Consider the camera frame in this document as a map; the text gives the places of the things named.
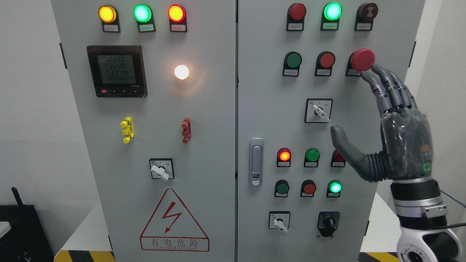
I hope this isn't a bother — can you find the gray robotic hand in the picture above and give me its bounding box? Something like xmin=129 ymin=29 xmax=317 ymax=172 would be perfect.
xmin=331 ymin=64 xmax=433 ymax=182

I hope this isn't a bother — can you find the gray rotary switch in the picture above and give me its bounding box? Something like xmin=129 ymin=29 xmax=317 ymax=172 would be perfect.
xmin=304 ymin=98 xmax=333 ymax=124
xmin=268 ymin=211 xmax=290 ymax=233

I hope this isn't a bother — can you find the green lit button lower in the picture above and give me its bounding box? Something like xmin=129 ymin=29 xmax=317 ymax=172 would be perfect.
xmin=326 ymin=180 xmax=342 ymax=198

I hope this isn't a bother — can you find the green button middle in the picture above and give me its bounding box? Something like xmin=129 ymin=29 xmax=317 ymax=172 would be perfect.
xmin=303 ymin=148 xmax=321 ymax=168

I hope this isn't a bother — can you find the red mushroom emergency button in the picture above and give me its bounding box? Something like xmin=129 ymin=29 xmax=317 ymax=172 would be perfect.
xmin=345 ymin=48 xmax=375 ymax=77

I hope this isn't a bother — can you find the red button lower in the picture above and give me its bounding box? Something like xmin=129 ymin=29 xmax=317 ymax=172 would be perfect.
xmin=300 ymin=179 xmax=316 ymax=198

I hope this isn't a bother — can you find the right gray cabinet door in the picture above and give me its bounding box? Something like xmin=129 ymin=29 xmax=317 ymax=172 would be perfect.
xmin=237 ymin=0 xmax=424 ymax=262

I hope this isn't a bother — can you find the gray cabinet door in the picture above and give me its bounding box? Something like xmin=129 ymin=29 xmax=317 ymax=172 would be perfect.
xmin=51 ymin=0 xmax=236 ymax=262
xmin=237 ymin=0 xmax=424 ymax=262

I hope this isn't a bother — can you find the red lit button middle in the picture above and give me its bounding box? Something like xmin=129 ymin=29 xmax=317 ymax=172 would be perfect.
xmin=276 ymin=148 xmax=292 ymax=167

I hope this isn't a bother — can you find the red push button upper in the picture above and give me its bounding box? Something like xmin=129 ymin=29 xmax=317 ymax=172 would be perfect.
xmin=315 ymin=51 xmax=336 ymax=77

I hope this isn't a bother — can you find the dark red buzzer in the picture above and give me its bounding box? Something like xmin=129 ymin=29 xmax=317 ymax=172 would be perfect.
xmin=354 ymin=2 xmax=378 ymax=31

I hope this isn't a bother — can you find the green push button upper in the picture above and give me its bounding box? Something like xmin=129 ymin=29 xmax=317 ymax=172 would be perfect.
xmin=282 ymin=51 xmax=302 ymax=77

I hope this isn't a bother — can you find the green lit lamp top right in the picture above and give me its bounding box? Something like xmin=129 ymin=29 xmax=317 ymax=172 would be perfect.
xmin=320 ymin=1 xmax=343 ymax=31

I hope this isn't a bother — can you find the red indicator lamp top right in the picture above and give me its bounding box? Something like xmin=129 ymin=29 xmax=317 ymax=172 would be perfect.
xmin=286 ymin=3 xmax=307 ymax=31

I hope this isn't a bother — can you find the white lit indicator lamp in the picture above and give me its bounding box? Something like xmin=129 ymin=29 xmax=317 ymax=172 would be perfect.
xmin=174 ymin=64 xmax=190 ymax=81

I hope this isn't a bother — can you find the red electric hazard sticker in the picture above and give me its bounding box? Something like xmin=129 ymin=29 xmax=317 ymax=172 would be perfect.
xmin=139 ymin=188 xmax=210 ymax=252

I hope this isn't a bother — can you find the left gray cabinet door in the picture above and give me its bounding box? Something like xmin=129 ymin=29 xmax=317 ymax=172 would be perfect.
xmin=51 ymin=0 xmax=236 ymax=262

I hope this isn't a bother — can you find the red orange indicator lamp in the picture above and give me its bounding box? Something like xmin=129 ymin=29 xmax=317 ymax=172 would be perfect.
xmin=167 ymin=4 xmax=187 ymax=32

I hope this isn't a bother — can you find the green indicator lamp top left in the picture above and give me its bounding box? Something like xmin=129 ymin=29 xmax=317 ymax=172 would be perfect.
xmin=133 ymin=4 xmax=156 ymax=33

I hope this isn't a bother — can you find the digital power meter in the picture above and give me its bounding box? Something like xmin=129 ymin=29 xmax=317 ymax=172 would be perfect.
xmin=86 ymin=45 xmax=148 ymax=98

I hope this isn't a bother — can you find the yellow indicator lamp top left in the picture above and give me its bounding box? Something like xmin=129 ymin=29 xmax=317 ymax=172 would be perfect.
xmin=98 ymin=4 xmax=121 ymax=33

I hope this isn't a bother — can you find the black box bottom left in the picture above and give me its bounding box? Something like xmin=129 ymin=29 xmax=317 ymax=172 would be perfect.
xmin=0 ymin=186 xmax=54 ymax=262

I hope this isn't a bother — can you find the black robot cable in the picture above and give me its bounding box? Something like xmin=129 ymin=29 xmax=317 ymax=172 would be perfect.
xmin=439 ymin=190 xmax=466 ymax=230

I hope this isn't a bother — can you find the black key selector switch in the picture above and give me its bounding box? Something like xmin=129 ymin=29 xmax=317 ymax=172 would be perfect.
xmin=317 ymin=212 xmax=340 ymax=237

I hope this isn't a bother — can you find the silver door handle lock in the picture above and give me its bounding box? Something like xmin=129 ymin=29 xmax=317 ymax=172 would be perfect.
xmin=249 ymin=138 xmax=264 ymax=186

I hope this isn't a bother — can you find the gray rotary switch left door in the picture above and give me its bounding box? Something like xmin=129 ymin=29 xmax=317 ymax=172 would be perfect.
xmin=149 ymin=158 xmax=175 ymax=181

